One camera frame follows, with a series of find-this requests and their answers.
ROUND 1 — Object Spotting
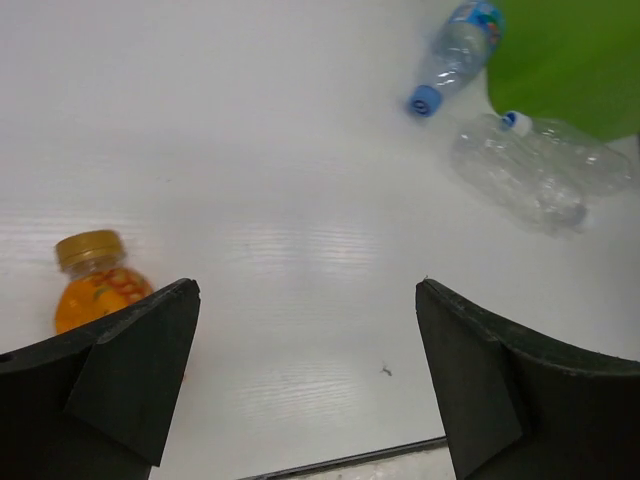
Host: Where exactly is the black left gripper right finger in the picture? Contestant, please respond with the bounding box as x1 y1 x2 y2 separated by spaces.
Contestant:
415 279 639 479

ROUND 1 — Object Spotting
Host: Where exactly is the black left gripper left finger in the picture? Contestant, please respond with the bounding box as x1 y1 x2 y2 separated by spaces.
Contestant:
1 279 200 479

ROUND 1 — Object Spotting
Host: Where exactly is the short orange bottle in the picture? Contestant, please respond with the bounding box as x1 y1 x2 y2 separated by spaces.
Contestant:
54 230 154 334

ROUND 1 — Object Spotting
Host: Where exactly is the blue cap water bottle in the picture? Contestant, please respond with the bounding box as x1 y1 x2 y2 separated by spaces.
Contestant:
407 1 505 118

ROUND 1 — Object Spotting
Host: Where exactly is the green plastic bin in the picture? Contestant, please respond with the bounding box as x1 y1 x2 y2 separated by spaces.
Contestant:
487 0 639 141

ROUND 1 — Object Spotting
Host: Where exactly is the large clear crushed bottle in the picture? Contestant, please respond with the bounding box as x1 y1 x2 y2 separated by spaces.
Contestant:
450 114 589 234

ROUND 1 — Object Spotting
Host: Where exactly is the metal table edge rail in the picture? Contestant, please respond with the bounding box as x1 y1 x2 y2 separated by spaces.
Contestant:
249 436 448 480

